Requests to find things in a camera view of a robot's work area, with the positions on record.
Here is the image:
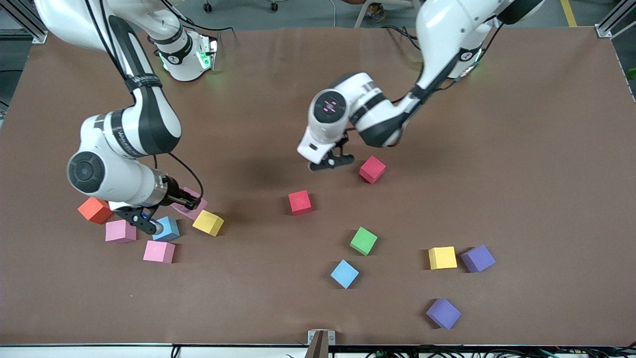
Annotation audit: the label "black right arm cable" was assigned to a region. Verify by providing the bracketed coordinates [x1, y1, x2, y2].
[84, 0, 205, 202]

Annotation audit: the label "blue foam block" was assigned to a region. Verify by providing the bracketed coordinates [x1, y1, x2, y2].
[330, 259, 360, 289]
[152, 216, 180, 242]

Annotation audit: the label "pink foam block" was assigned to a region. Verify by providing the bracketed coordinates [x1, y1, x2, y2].
[143, 240, 176, 264]
[171, 187, 208, 221]
[105, 219, 137, 243]

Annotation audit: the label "brown paper table cover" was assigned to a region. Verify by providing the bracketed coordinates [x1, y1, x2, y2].
[0, 26, 636, 347]

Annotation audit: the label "white stool legs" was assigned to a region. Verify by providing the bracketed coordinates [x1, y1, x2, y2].
[354, 0, 423, 29]

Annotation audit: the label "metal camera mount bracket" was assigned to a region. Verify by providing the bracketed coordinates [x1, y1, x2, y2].
[307, 330, 336, 358]

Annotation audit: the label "green foam block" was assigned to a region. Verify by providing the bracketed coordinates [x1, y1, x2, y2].
[349, 227, 378, 257]

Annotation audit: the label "orange foam block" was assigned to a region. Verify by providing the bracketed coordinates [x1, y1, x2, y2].
[78, 198, 114, 225]

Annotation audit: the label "red foam block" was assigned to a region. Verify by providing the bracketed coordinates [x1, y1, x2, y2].
[359, 156, 387, 184]
[288, 189, 313, 216]

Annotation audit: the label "aluminium frame profile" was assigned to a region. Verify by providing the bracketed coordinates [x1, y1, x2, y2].
[595, 0, 636, 39]
[0, 0, 50, 44]

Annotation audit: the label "black base cable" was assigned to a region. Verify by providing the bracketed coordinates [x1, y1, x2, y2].
[384, 24, 423, 50]
[186, 19, 234, 38]

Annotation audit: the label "purple foam block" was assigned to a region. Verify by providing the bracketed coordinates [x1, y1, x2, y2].
[426, 298, 462, 331]
[460, 244, 496, 273]

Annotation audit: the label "yellow foam block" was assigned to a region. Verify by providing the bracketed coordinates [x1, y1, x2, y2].
[428, 246, 458, 270]
[192, 209, 225, 237]

